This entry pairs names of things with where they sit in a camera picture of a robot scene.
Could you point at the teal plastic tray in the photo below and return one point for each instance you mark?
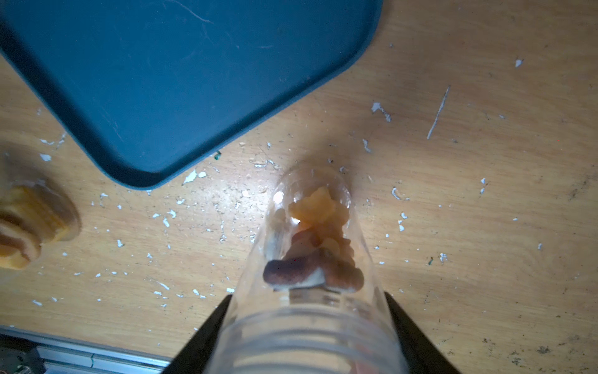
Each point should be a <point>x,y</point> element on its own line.
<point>149,88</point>

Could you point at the brown iced star cookie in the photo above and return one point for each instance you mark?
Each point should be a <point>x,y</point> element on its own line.
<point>319,269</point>

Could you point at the clear jar with yellow cookies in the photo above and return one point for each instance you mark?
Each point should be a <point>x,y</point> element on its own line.
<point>37,214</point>

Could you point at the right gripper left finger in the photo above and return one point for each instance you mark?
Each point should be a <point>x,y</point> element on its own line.
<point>195,356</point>

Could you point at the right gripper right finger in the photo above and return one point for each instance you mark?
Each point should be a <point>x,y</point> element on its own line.
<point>421,355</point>

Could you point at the clear jar with star cookies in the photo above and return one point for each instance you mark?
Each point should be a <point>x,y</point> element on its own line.
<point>309,300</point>

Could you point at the aluminium front rail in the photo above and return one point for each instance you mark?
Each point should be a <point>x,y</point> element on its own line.
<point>42,353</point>

